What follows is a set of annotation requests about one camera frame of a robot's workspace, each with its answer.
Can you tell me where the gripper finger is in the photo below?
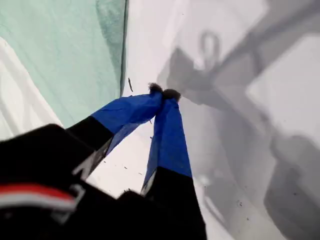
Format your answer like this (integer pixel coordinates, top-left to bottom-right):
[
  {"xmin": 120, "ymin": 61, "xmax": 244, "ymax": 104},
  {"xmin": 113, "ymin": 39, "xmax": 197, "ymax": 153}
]
[
  {"xmin": 64, "ymin": 83, "xmax": 165, "ymax": 180},
  {"xmin": 140, "ymin": 88, "xmax": 208, "ymax": 240}
]

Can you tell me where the pale green T-shirt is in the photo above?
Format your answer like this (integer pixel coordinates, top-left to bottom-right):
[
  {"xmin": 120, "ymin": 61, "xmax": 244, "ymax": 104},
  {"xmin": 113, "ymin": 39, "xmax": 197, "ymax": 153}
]
[{"xmin": 0, "ymin": 0, "xmax": 130, "ymax": 129}]

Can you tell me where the arm red white wire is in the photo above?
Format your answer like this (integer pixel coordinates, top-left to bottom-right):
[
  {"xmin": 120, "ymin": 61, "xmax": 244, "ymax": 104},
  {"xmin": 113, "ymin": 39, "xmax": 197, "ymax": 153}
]
[{"xmin": 0, "ymin": 183, "xmax": 79, "ymax": 211}]

